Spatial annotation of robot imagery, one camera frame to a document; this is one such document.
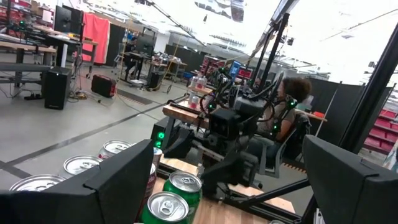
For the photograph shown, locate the lit blue monitor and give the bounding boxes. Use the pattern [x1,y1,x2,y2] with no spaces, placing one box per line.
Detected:
[228,60,243,78]

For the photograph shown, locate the black partition screen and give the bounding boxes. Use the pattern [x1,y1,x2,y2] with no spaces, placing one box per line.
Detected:
[307,77,393,147]

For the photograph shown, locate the black monitor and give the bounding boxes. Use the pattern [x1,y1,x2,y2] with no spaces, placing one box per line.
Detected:
[53,4,85,35]

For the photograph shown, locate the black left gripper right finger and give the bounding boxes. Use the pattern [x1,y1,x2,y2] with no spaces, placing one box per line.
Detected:
[302,134,398,224]

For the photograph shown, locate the grey office chair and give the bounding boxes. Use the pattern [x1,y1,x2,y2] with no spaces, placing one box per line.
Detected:
[256,111,312,179]

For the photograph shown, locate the red black floor case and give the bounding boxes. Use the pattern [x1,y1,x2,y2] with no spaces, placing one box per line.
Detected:
[90,73,118,99]

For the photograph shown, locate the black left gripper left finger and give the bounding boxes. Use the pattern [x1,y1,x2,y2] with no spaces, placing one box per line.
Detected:
[0,139,155,224]

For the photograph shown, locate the person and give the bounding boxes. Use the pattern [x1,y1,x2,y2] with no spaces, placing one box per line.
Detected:
[248,77,313,170]

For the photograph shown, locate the black hanging garment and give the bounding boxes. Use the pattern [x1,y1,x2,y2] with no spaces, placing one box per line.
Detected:
[105,24,126,68]

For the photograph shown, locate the red storage bin rack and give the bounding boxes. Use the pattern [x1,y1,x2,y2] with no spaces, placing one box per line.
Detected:
[363,108,398,156]

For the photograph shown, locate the wooden workbench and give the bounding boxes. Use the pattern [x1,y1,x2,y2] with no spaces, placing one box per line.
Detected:
[0,40,58,90]

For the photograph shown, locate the green soda can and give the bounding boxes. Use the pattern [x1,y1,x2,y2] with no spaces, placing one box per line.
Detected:
[162,170,203,215]
[139,191,195,224]

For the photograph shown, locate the black gantry poles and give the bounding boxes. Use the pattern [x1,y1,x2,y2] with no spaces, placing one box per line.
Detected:
[248,0,301,93]

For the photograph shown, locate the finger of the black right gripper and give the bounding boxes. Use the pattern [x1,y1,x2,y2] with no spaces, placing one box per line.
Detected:
[164,126,196,159]

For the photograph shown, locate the black rig post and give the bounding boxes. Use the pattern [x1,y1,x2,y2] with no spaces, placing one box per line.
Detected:
[338,21,398,155]

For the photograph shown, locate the black computer tower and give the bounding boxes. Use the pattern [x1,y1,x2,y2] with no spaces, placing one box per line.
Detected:
[43,67,73,110]

